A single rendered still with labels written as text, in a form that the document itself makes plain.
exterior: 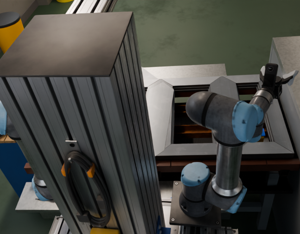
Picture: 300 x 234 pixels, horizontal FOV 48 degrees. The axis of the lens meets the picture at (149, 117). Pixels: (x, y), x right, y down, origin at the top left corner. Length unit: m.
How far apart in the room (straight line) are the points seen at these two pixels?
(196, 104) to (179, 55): 3.29
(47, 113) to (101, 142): 0.13
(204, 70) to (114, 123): 2.12
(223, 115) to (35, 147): 0.55
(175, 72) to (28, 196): 1.44
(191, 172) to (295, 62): 1.25
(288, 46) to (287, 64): 0.22
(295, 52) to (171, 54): 2.18
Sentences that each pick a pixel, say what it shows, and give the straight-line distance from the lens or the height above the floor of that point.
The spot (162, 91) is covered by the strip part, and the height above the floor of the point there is 0.87.
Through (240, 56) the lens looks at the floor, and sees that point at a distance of 4.32.
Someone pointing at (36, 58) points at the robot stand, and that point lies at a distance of 0.73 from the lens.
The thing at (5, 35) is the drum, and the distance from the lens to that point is 4.61.
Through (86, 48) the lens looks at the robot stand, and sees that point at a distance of 0.72.
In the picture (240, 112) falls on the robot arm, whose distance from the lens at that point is 1.04.
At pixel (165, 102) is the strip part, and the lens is 2.32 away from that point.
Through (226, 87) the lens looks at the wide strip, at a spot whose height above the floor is 0.87.
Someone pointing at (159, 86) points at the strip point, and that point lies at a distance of 2.46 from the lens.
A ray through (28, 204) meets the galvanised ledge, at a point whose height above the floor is 0.68.
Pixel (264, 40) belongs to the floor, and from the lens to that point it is 4.65.
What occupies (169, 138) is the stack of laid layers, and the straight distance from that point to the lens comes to 2.08.
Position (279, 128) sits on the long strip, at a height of 0.87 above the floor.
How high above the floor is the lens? 2.38
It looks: 43 degrees down
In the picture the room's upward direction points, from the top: 8 degrees counter-clockwise
